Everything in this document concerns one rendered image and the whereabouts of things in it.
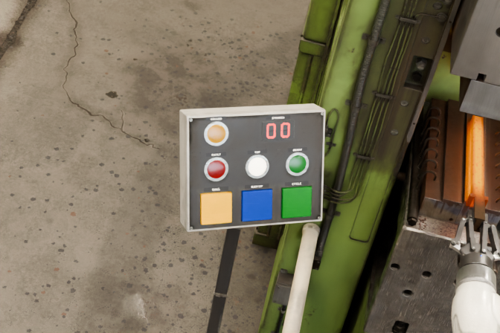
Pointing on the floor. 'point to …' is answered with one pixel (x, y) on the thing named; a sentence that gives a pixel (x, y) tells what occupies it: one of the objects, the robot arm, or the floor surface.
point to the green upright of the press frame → (350, 276)
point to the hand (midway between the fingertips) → (477, 212)
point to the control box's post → (223, 279)
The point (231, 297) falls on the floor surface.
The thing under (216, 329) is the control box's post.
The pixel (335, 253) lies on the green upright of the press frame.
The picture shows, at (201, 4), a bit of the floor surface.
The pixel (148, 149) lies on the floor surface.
